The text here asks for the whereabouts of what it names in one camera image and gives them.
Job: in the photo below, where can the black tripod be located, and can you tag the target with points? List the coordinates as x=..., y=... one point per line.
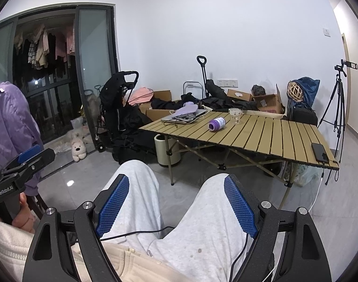
x=338, y=108

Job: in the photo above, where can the cream jacket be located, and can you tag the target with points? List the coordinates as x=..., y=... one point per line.
x=120, y=263

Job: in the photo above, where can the person's right leg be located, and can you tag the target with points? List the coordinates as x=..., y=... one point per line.
x=208, y=229

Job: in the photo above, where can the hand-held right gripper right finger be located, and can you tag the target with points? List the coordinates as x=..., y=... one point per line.
x=240, y=208

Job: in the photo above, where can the silver laptop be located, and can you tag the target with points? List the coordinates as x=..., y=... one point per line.
x=193, y=114

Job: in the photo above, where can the glass sliding door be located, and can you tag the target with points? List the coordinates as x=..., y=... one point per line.
x=93, y=64

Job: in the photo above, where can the white metal frame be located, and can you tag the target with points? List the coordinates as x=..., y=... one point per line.
x=190, y=84

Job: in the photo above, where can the person's leg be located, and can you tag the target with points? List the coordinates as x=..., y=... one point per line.
x=137, y=199
x=208, y=229

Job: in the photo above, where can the row of hanging clothes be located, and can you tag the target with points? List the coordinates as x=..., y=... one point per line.
x=44, y=47

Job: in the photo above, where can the person's left hand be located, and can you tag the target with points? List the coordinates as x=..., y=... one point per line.
x=23, y=215

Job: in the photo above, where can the pink cloth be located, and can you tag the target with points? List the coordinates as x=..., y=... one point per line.
x=142, y=94

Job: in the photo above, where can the purple jacket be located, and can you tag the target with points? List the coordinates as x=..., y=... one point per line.
x=11, y=123

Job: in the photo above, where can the black stroller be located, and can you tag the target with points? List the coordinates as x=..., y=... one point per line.
x=114, y=105

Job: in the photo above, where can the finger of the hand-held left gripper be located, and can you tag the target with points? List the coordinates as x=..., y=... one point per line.
x=28, y=154
x=39, y=158

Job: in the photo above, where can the pile of black clothes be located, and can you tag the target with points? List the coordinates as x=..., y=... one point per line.
x=167, y=103

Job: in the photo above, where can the clear glass cup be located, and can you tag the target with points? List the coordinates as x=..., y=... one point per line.
x=235, y=116

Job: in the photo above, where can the black phone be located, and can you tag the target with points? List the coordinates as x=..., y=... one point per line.
x=319, y=152

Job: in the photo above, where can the printed white plastic bag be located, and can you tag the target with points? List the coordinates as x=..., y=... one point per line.
x=305, y=174

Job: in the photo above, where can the white plush dog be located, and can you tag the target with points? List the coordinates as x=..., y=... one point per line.
x=78, y=149

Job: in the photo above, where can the black suitcase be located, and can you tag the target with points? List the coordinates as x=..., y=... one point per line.
x=305, y=114

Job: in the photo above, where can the purple white bottle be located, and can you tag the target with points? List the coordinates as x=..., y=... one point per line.
x=217, y=124

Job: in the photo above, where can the white wall socket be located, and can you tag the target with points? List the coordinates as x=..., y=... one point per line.
x=226, y=82

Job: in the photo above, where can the wooden door frame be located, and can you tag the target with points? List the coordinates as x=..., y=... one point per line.
x=347, y=73

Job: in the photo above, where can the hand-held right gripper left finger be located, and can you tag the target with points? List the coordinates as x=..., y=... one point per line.
x=113, y=208

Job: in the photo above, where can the cardboard box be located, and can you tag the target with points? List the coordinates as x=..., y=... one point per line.
x=240, y=95
x=164, y=94
x=269, y=102
x=157, y=114

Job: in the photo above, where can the person's left leg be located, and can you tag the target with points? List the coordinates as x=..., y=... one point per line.
x=137, y=199

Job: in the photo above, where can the woven rattan ball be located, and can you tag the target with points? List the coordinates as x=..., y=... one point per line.
x=294, y=91

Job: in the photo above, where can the white trash bin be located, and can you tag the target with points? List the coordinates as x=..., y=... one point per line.
x=167, y=151

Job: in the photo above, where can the white light switch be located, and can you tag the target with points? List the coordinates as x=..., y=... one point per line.
x=326, y=32

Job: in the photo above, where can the slatted folding table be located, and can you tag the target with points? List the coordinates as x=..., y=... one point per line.
x=269, y=136

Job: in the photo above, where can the purple pouch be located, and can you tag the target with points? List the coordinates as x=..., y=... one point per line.
x=186, y=109

